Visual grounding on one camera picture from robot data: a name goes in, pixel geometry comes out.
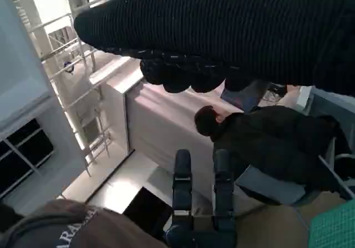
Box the black left hand blue tape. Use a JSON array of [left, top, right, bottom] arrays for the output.
[[163, 149, 240, 248]]

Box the black knitted gloved right hand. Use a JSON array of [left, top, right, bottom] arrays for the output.
[[73, 0, 355, 98]]

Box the black flat panel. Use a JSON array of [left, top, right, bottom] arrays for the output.
[[123, 186, 173, 239]]

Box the grey blue seat chair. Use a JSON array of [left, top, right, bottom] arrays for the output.
[[235, 152, 355, 212]]

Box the tall white cabinet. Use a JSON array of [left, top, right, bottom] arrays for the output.
[[88, 56, 145, 157]]

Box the person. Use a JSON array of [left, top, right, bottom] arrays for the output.
[[194, 105, 353, 204], [0, 199, 167, 248]]

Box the grey white desk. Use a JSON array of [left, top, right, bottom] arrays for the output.
[[295, 85, 355, 201]]

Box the black shelf unit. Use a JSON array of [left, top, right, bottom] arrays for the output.
[[0, 117, 55, 199]]

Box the green cutting mat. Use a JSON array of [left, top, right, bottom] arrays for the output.
[[307, 198, 355, 248]]

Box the metal pipe frame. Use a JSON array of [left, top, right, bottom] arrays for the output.
[[27, 0, 117, 176]]

